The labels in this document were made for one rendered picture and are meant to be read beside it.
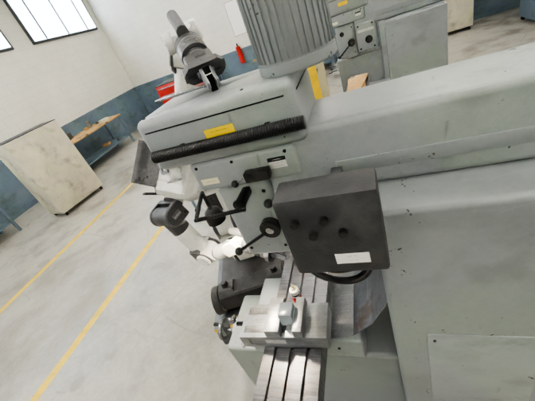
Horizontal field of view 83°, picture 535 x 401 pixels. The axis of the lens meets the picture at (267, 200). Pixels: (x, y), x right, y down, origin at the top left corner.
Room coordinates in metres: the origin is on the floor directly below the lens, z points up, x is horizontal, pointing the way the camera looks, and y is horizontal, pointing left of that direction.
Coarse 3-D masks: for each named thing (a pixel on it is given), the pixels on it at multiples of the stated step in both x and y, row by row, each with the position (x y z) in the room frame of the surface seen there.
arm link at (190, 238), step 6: (192, 228) 1.23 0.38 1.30; (186, 234) 1.20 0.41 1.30; (192, 234) 1.22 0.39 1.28; (198, 234) 1.24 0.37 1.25; (180, 240) 1.22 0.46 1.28; (186, 240) 1.20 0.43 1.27; (192, 240) 1.20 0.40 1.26; (198, 240) 1.22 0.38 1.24; (204, 240) 1.24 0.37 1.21; (186, 246) 1.21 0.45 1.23; (192, 246) 1.20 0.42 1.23; (198, 246) 1.21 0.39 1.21; (204, 246) 1.22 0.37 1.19; (192, 252) 1.21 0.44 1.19; (198, 252) 1.19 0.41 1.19; (198, 258) 1.18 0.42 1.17; (204, 258) 1.17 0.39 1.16; (204, 264) 1.19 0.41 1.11; (210, 264) 1.17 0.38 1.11
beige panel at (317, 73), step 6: (312, 66) 2.46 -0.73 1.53; (318, 66) 2.45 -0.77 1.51; (312, 72) 2.47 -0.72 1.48; (318, 72) 2.45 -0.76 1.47; (324, 72) 2.43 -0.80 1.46; (312, 78) 2.47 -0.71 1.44; (318, 78) 2.46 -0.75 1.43; (324, 78) 2.44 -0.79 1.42; (312, 84) 2.48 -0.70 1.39; (318, 84) 2.46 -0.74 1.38; (324, 84) 2.44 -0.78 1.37; (318, 90) 2.46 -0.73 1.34; (324, 90) 2.45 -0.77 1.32; (318, 96) 2.47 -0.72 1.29; (324, 96) 2.45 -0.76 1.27
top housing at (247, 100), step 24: (192, 96) 0.96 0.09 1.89; (216, 96) 0.82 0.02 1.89; (240, 96) 0.75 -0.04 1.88; (264, 96) 0.72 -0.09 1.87; (288, 96) 0.70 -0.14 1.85; (312, 96) 0.88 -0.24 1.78; (144, 120) 0.90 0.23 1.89; (168, 120) 0.85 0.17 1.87; (192, 120) 0.81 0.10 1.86; (216, 120) 0.79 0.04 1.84; (240, 120) 0.76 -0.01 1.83; (264, 120) 0.73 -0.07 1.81; (168, 144) 0.86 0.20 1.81; (240, 144) 0.77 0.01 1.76; (264, 144) 0.74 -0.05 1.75; (168, 168) 0.89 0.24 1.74
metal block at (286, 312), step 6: (282, 306) 0.78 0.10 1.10; (288, 306) 0.77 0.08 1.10; (294, 306) 0.77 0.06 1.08; (282, 312) 0.75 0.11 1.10; (288, 312) 0.74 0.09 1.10; (294, 312) 0.76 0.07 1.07; (282, 318) 0.74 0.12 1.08; (288, 318) 0.73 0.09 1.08; (282, 324) 0.75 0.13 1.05; (288, 324) 0.74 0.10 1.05
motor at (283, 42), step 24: (240, 0) 0.79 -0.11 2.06; (264, 0) 0.73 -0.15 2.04; (288, 0) 0.71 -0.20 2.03; (312, 0) 0.72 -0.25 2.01; (264, 24) 0.74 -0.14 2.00; (288, 24) 0.72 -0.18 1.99; (312, 24) 0.72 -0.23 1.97; (264, 48) 0.75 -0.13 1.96; (288, 48) 0.72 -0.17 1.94; (312, 48) 0.72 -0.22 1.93; (336, 48) 0.76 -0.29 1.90; (264, 72) 0.78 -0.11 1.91; (288, 72) 0.73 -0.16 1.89
